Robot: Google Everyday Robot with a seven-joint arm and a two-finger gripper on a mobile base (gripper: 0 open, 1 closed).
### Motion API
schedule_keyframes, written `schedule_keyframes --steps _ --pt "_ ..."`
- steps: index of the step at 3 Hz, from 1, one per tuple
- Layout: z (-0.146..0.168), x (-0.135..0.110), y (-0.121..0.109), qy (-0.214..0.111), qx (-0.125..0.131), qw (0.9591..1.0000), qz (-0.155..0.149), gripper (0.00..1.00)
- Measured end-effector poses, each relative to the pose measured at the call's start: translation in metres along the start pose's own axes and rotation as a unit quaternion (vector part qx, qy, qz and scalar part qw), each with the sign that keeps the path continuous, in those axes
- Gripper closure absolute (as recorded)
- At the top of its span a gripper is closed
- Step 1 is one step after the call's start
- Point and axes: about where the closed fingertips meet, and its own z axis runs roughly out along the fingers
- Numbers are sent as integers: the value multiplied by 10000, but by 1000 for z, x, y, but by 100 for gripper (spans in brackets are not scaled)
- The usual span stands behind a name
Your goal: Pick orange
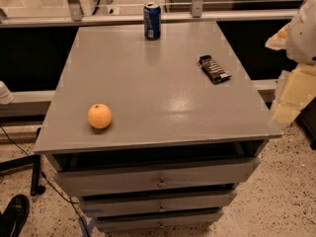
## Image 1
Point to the grey metal railing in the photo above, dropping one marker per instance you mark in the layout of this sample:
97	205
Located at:
54	13

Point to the grey drawer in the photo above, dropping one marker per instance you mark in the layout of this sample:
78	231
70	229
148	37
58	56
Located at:
162	203
158	219
159	177

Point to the bottom grey drawer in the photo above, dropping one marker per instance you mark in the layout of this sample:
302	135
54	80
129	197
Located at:
158	219

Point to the top grey drawer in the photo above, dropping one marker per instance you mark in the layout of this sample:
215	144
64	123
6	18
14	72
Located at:
159	177

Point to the black metal stand leg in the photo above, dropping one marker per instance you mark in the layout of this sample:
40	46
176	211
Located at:
29	162

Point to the orange fruit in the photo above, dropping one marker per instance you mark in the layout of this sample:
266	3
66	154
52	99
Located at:
99	116

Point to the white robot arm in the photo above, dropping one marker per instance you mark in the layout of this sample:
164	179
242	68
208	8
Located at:
301	35

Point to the blue soda can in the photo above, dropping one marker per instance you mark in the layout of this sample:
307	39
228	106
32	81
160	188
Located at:
152	21

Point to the white cylinder object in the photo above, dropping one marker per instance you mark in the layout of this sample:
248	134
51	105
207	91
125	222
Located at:
6	96

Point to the grey drawer cabinet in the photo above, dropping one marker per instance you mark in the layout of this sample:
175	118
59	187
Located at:
165	109

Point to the middle grey drawer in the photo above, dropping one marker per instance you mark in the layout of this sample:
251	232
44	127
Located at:
162	203

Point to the black snack bar wrapper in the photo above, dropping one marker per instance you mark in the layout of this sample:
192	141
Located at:
212	70

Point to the black shoe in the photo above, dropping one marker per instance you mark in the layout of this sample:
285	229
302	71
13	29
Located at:
15	216

